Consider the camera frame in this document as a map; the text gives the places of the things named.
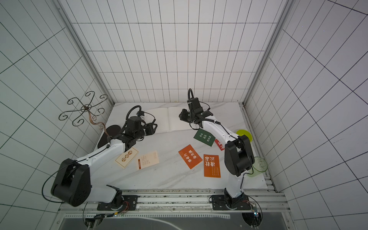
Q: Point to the orange tilted photo card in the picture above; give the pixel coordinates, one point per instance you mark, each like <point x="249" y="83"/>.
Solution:
<point x="190" y="156"/>

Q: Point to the copper wire jewelry stand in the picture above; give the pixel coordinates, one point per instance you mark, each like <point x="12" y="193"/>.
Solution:
<point x="93" y="111"/>

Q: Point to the lime green plastic bowl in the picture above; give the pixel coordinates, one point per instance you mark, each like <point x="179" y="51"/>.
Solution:
<point x="242" y="132"/>

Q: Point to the white photo album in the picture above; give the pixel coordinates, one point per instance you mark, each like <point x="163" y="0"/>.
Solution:
<point x="167" y="119"/>

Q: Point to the cream text photo card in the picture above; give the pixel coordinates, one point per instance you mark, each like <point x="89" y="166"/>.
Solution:
<point x="147" y="160"/>

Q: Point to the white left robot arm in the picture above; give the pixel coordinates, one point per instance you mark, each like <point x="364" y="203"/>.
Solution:
<point x="73" y="184"/>

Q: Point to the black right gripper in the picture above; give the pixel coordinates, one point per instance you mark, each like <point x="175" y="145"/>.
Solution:
<point x="185" y="115"/>

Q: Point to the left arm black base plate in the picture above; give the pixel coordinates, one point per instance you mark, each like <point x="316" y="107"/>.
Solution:
<point x="120" y="203"/>

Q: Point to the orange upright photo card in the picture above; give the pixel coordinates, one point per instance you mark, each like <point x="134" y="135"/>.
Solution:
<point x="212" y="166"/>

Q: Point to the aluminium mounting rail frame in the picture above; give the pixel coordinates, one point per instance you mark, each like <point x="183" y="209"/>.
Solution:
<point x="183" y="210"/>

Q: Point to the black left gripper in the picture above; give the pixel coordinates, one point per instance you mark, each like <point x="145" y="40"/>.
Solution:
<point x="151" y="131"/>

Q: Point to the cream patterned photo card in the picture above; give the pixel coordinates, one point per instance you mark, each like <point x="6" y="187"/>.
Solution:
<point x="126" y="158"/>

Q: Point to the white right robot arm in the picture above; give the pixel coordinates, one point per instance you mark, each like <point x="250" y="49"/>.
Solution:
<point x="238" y="155"/>

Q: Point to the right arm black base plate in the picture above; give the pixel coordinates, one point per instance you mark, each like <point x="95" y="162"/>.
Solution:
<point x="218" y="203"/>

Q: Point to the clear green glass cup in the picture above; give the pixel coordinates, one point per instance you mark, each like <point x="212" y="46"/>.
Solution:
<point x="260" y="166"/>

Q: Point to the green photo card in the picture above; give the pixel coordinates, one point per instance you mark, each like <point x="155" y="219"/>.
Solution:
<point x="204" y="137"/>

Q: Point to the red photo card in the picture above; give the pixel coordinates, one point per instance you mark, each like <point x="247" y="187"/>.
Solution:
<point x="219" y="144"/>

